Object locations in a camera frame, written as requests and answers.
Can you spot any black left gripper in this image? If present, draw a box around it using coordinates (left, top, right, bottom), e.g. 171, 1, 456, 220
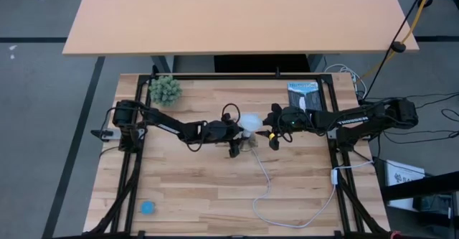
207, 113, 247, 159

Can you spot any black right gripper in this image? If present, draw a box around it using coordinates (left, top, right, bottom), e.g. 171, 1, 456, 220
255, 103, 311, 151

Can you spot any white reflector lightbulb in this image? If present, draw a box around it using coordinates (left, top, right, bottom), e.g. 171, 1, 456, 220
237, 113, 264, 139

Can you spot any wooden lamp base metal socket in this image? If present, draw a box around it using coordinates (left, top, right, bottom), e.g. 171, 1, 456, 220
239, 133, 259, 152

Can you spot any waterfall picture postcard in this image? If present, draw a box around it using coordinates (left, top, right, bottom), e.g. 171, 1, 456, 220
286, 82, 323, 112

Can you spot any black panel under desk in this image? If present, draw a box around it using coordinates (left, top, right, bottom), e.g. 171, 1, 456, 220
214, 55, 311, 74

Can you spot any grey desk leg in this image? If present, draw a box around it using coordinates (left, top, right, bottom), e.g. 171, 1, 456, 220
150, 55, 175, 75
307, 55, 324, 73

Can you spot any green succulent in patterned pot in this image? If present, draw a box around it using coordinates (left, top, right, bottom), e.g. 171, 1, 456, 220
148, 75, 183, 108

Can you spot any orange desk top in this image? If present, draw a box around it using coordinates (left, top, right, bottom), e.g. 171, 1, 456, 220
62, 0, 420, 56

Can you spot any blue round disc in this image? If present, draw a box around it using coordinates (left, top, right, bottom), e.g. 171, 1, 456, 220
140, 200, 156, 216

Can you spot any white printed box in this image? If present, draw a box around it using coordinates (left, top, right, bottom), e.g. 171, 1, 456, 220
385, 159, 426, 210

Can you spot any black round puck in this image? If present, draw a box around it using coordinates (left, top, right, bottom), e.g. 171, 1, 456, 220
390, 40, 407, 54

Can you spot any black metal beam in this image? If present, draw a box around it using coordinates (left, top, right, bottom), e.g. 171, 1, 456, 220
382, 170, 459, 202

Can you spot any dark grey equipment box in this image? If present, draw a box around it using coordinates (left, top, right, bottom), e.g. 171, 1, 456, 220
412, 194, 459, 229

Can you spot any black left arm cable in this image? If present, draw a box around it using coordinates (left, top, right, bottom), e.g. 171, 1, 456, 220
221, 103, 242, 123

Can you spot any black metal table frame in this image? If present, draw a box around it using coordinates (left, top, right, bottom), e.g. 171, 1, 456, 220
82, 65, 395, 239

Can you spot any white lamp cord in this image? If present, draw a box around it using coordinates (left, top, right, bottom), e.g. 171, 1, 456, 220
252, 147, 374, 229

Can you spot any white cable bundle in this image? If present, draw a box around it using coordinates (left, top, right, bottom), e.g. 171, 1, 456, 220
324, 63, 369, 98

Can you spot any black slanted cable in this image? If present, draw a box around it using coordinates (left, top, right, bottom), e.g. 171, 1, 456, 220
362, 0, 431, 100

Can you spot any thin black floor cable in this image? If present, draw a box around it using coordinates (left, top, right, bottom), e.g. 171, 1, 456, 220
404, 92, 459, 102
415, 130, 459, 144
441, 108, 459, 123

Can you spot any yellow cable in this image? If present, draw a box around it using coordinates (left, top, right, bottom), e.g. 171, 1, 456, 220
360, 0, 439, 81

